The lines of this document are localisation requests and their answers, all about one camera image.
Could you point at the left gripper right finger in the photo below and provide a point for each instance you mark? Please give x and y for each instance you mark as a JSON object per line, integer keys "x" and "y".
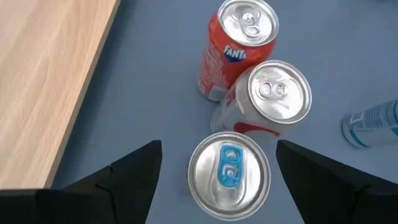
{"x": 317, "y": 186}

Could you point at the red Fanta can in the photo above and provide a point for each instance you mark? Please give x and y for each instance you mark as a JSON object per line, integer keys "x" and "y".
{"x": 224, "y": 62}

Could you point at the silver Diet Coke can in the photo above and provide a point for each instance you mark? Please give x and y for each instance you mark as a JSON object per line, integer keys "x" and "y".
{"x": 280, "y": 90}

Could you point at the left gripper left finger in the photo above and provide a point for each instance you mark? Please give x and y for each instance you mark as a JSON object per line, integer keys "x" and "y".
{"x": 133, "y": 186}

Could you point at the wooden shelf with black frame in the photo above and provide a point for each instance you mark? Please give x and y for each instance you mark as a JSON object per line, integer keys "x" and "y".
{"x": 46, "y": 77}

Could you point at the blue silver Red Bull can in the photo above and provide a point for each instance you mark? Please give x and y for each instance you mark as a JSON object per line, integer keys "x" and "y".
{"x": 373, "y": 124}
{"x": 230, "y": 174}

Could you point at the blue grey table mat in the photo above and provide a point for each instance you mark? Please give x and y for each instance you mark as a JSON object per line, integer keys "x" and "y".
{"x": 155, "y": 77}

